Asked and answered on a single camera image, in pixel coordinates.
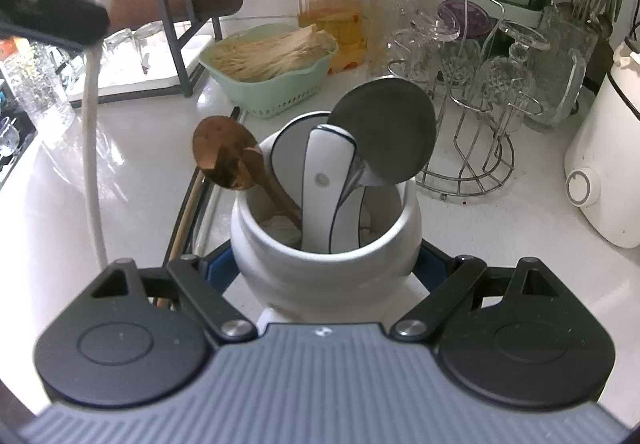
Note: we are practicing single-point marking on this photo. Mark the white electric cooker pot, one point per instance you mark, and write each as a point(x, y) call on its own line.
point(602, 164)

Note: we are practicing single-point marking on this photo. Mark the black metal dish rack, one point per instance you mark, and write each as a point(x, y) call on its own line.
point(170, 24)

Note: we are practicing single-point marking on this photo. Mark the white long utensil handle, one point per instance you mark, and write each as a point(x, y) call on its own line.
point(89, 107)

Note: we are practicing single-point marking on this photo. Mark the white ceramic soup spoon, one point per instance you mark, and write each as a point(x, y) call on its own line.
point(329, 225)

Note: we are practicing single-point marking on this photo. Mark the large steel ladle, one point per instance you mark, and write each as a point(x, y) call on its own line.
point(393, 123)

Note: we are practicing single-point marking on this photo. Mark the wire glass holder rack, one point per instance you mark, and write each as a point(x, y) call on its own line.
point(473, 68)

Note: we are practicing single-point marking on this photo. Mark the green plastic basket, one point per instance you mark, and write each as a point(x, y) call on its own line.
point(268, 98)

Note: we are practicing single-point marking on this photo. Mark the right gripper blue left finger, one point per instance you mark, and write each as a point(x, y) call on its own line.
point(219, 268)

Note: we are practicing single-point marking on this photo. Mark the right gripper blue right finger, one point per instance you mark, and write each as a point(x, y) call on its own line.
point(432, 266)

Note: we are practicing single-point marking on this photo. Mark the white ceramic utensil jar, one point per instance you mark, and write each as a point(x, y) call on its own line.
point(354, 284)

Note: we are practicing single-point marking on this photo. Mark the bundle of bamboo sticks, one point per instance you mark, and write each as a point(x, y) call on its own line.
point(256, 60)

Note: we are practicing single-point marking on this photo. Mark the copper metal spoon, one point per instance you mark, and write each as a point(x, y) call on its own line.
point(229, 155)

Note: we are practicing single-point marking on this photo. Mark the tall clear glass tumbler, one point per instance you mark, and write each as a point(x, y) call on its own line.
point(390, 14)

